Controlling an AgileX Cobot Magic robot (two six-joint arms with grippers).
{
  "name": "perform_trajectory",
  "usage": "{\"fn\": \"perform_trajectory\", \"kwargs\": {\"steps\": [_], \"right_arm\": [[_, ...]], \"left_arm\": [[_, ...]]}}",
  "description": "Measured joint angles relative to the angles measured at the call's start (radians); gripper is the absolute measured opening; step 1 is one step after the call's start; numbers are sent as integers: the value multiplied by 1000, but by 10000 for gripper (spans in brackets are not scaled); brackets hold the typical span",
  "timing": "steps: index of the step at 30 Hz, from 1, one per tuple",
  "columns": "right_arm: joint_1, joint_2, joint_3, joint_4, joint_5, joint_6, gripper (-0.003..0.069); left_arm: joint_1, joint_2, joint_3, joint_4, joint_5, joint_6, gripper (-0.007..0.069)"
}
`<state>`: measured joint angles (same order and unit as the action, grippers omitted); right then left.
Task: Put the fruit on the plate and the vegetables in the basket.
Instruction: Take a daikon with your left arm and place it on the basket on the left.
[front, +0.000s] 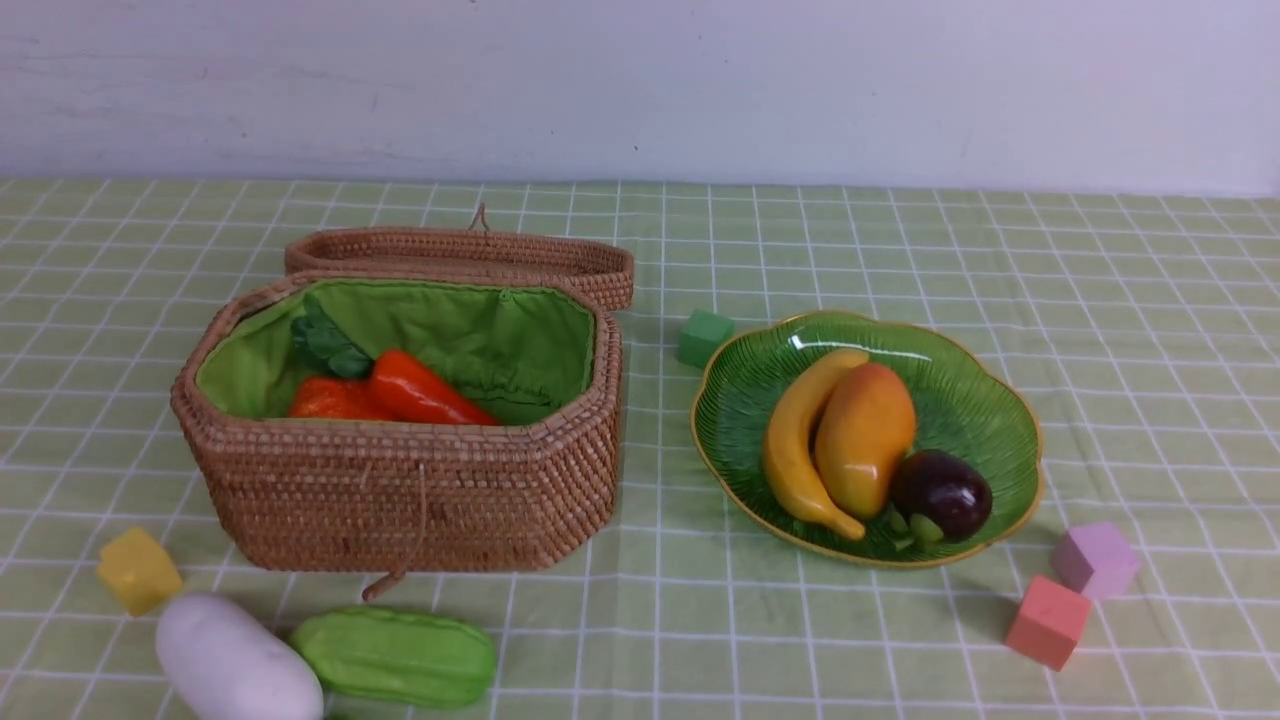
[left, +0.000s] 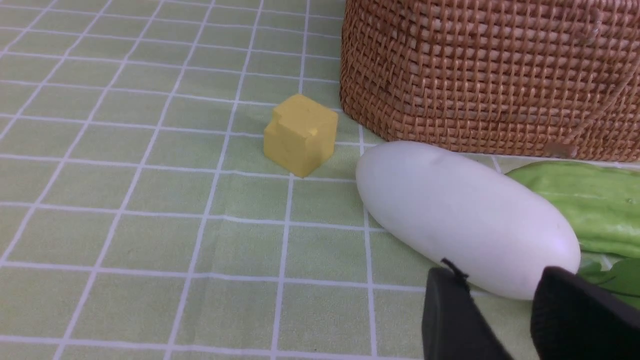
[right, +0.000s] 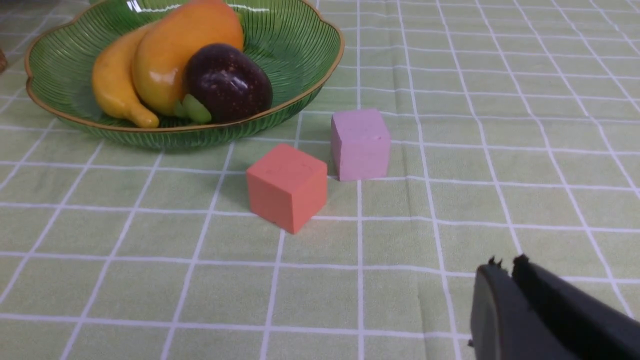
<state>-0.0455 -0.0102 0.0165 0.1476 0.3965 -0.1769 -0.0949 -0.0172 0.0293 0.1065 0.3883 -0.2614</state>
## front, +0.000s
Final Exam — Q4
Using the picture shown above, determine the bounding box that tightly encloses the woven rattan basket lid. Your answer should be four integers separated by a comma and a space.
283, 205, 634, 311

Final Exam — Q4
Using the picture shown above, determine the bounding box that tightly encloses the green glass leaf plate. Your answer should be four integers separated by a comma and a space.
690, 310, 1044, 570

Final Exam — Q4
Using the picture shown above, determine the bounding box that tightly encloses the red chili pepper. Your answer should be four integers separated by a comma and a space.
291, 295, 500, 427

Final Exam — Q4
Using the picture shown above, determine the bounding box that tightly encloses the orange yellow mango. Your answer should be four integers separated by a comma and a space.
813, 363, 916, 521

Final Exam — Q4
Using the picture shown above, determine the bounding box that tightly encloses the woven rattan basket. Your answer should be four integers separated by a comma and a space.
172, 272, 623, 596

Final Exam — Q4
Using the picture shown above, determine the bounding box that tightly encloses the green foam cube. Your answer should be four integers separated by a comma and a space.
676, 307, 736, 370

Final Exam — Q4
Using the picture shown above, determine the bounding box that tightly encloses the yellow foam cube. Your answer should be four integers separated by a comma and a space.
96, 527, 184, 618

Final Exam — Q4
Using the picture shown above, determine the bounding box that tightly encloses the orange pumpkin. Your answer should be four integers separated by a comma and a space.
288, 375, 398, 421

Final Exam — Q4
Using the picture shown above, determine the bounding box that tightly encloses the dark purple mangosteen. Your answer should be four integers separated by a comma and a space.
888, 448, 993, 550

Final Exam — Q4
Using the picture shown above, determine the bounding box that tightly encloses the salmon foam cube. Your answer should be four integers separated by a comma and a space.
1004, 577, 1093, 673

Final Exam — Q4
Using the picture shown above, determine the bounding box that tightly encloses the white radish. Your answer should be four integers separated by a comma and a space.
155, 592, 325, 719

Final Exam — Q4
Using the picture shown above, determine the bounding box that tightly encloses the green bitter gourd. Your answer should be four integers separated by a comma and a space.
287, 605, 498, 710

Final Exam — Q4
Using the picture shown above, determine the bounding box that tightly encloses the pink foam cube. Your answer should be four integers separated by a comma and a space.
1050, 521, 1142, 601

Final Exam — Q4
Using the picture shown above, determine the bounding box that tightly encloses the yellow banana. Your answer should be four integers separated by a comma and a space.
762, 348, 869, 542

